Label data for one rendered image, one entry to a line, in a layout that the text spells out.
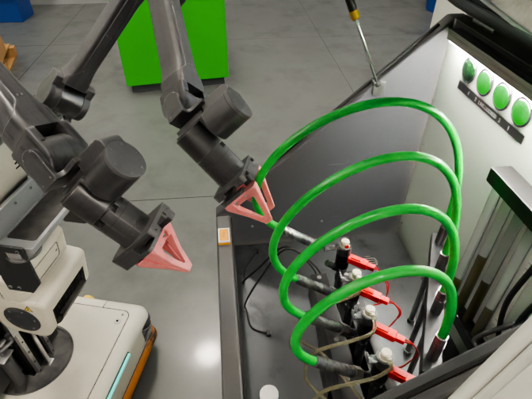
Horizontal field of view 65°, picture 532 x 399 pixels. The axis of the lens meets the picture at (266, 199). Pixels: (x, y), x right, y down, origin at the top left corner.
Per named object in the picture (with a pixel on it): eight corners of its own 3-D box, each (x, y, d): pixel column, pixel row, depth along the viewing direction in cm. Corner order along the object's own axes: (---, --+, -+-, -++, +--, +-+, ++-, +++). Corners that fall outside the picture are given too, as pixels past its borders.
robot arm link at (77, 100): (62, 102, 112) (42, 93, 108) (84, 82, 107) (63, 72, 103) (61, 130, 108) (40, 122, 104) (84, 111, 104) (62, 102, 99)
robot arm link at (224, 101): (197, 120, 79) (161, 100, 72) (240, 78, 74) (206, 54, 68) (215, 168, 73) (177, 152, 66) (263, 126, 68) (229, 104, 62)
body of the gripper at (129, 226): (159, 238, 57) (113, 206, 54) (120, 269, 62) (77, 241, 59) (173, 207, 62) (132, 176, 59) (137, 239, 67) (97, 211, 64)
